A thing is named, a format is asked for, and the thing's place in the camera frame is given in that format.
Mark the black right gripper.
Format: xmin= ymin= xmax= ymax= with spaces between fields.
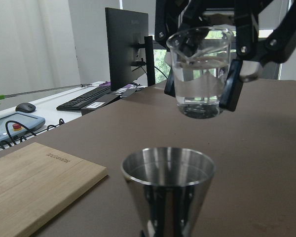
xmin=155 ymin=0 xmax=296 ymax=112

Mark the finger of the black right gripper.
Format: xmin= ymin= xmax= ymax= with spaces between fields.
xmin=164 ymin=74 xmax=175 ymax=97

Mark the clear glass measuring cup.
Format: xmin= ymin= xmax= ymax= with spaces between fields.
xmin=167 ymin=27 xmax=233 ymax=119

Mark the steel cocktail jigger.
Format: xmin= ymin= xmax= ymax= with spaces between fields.
xmin=121 ymin=147 xmax=216 ymax=237

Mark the black computer monitor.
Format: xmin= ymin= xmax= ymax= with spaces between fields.
xmin=105 ymin=7 xmax=155 ymax=91

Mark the black keyboard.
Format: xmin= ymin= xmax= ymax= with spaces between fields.
xmin=56 ymin=84 xmax=114 ymax=112

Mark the black computer mouse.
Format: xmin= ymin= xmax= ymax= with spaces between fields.
xmin=15 ymin=103 xmax=36 ymax=113

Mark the bamboo cutting board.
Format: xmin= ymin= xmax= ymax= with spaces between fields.
xmin=0 ymin=143 xmax=108 ymax=237

